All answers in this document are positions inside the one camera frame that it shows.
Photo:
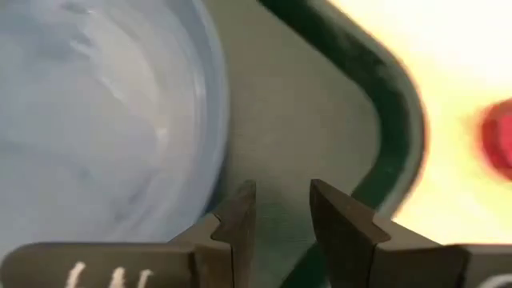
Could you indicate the red faceted plastic cup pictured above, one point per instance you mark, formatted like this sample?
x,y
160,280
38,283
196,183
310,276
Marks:
x,y
500,140

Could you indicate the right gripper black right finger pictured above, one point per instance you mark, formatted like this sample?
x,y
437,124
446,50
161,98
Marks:
x,y
352,248

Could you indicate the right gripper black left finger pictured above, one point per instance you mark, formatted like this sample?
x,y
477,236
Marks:
x,y
232,248

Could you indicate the dark green tray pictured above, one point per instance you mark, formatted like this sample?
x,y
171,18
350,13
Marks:
x,y
300,120

